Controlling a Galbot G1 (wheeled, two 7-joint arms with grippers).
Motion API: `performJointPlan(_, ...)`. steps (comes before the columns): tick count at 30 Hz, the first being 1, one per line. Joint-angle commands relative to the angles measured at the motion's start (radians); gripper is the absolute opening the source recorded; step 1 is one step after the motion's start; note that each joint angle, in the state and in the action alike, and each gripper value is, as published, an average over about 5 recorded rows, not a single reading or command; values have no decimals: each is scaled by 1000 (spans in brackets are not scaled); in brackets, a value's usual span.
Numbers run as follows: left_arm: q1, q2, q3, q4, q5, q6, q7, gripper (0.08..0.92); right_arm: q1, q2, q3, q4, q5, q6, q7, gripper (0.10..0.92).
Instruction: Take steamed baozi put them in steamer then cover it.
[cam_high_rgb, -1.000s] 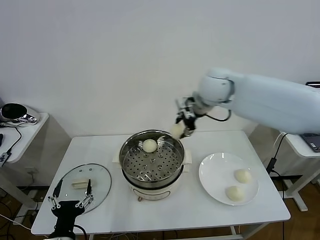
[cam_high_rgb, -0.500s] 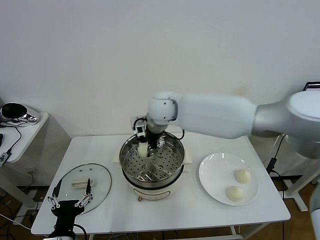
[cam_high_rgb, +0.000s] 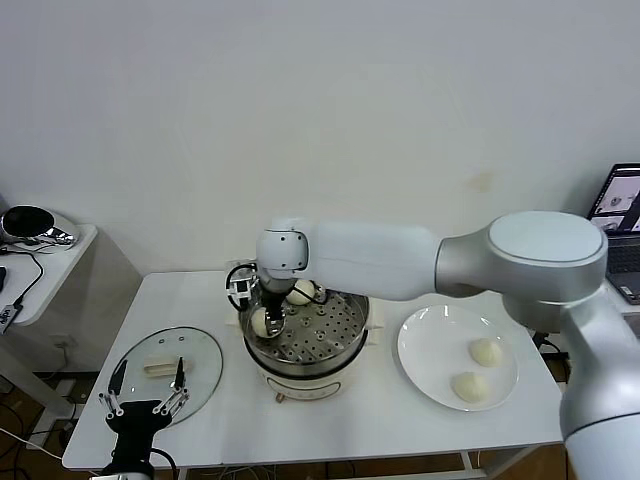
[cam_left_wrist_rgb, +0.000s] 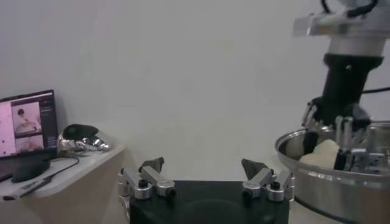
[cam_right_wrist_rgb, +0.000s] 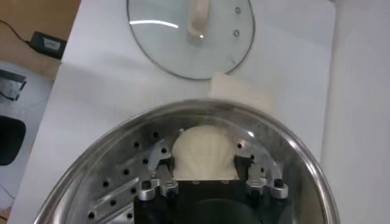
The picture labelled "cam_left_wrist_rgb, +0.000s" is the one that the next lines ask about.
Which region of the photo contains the monitor with pink screen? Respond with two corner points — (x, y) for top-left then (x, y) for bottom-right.
(0, 89), (59, 162)

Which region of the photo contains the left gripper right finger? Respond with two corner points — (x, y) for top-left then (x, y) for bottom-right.
(241, 158), (296, 202)

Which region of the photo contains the white steamed baozi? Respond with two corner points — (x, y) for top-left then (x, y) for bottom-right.
(298, 139), (341, 170)

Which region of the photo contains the white labelled dongle stick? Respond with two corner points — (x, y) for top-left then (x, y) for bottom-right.
(2, 176), (53, 201)

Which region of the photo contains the white plain side table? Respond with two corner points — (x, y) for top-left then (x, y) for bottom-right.
(0, 145), (127, 224)

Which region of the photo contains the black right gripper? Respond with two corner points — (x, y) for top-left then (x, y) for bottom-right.
(301, 53), (385, 171)

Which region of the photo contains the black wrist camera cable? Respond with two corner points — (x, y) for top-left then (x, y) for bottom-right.
(361, 86), (390, 94)

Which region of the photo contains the chrome and black shiny device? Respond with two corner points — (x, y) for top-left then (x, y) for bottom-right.
(57, 124), (112, 153)

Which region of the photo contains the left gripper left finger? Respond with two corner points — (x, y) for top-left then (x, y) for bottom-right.
(118, 156), (177, 200)

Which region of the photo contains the steel perforated steamer basket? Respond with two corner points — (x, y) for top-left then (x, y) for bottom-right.
(275, 121), (390, 224)

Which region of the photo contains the black thin cable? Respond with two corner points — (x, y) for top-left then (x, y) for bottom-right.
(45, 155), (80, 181)

